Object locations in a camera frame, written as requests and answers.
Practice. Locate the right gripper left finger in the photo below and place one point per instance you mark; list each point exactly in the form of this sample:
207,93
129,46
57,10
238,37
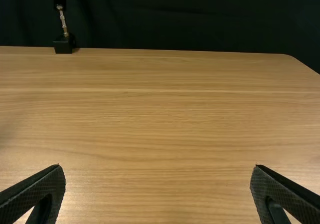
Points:
37,191

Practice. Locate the black clamp stand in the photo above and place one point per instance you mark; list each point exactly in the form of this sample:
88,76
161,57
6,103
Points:
62,46

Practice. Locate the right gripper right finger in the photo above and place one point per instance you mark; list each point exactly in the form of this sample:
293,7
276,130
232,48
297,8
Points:
280,194

